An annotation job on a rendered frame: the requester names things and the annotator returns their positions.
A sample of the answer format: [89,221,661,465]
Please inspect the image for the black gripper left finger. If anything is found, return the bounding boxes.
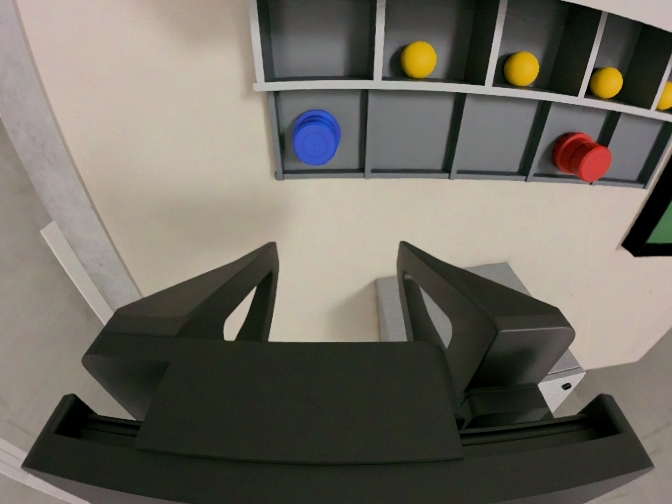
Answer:
[101,241,280,341]

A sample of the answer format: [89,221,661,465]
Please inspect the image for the green tray with black rim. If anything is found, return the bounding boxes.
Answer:
[621,154,672,258]

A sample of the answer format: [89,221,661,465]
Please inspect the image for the red plug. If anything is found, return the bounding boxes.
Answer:
[552,132,611,182]

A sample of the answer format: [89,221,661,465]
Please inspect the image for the yellow ball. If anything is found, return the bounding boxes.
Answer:
[504,51,539,87]
[401,41,436,79]
[589,67,622,99]
[656,81,672,110]

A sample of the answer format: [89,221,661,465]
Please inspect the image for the blue plug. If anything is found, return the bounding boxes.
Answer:
[293,110,341,166]

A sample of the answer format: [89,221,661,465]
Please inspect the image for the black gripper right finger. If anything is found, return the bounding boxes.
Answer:
[396,241,576,402]

